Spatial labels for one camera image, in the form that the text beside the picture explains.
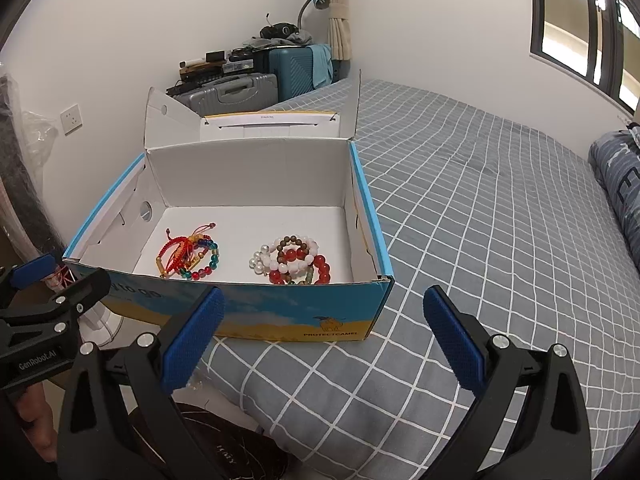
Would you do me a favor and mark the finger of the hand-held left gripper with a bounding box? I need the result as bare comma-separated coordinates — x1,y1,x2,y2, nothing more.
0,254,57,308
0,267,112,348

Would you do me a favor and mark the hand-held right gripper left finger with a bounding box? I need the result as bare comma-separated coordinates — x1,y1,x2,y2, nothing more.
56,285,226,480

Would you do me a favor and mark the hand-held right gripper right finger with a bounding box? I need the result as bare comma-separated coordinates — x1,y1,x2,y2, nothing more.
422,285,593,480

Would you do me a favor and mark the multicolour glass bead bracelet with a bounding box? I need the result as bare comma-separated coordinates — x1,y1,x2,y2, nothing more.
180,237,221,282

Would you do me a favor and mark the red cord bracelet gold tube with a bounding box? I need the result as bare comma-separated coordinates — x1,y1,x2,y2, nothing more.
156,227,201,279

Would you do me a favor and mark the blue and yellow cardboard box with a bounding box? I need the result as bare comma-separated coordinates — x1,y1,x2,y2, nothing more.
62,69,395,343

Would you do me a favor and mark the white pearl bracelet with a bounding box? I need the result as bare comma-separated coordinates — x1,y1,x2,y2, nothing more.
248,245,273,276

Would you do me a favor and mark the pale pink bead bracelet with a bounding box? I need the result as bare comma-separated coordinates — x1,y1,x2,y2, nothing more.
260,240,321,286

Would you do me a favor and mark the brown bead bracelet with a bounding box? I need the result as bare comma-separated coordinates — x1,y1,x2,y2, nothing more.
274,235,313,264

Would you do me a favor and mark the red bead bracelet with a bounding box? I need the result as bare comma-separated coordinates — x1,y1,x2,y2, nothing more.
268,255,332,286

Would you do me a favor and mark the person's left hand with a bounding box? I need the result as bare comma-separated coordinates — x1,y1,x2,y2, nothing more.
17,385,58,463

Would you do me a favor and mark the white plastic object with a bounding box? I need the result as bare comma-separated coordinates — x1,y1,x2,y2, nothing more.
80,305,123,348

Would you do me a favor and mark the plastic wrapped dark roll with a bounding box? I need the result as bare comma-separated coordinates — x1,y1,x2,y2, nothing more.
0,72,66,261

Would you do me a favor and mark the dark brown bag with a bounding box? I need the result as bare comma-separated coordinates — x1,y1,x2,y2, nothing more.
127,402,301,480

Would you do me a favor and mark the grey checked bed sheet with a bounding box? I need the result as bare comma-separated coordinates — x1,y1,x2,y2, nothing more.
200,77,640,480

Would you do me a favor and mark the folded blue-grey printed quilt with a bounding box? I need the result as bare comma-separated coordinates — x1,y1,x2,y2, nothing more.
587,127,640,241

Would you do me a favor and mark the grey suitcase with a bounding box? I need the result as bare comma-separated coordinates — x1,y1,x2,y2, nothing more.
167,72,279,117

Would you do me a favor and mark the stack of black electronics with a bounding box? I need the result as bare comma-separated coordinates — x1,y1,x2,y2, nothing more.
179,49,256,86

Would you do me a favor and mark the teal suitcase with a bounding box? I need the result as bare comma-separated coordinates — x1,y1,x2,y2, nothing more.
267,45,321,103

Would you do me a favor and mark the teal cloth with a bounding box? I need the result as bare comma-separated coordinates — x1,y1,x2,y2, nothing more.
309,44,333,87

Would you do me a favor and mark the pile of clothes and headphones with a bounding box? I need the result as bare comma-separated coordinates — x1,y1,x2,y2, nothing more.
242,12,313,53

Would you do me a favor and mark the beige curtain with tieback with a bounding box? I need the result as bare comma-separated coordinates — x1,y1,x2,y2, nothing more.
322,0,357,81

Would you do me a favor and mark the dark framed window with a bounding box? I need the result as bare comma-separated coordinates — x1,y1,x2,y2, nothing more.
529,0,640,116

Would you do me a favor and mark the white wall socket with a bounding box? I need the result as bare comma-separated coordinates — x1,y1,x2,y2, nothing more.
60,104,82,136

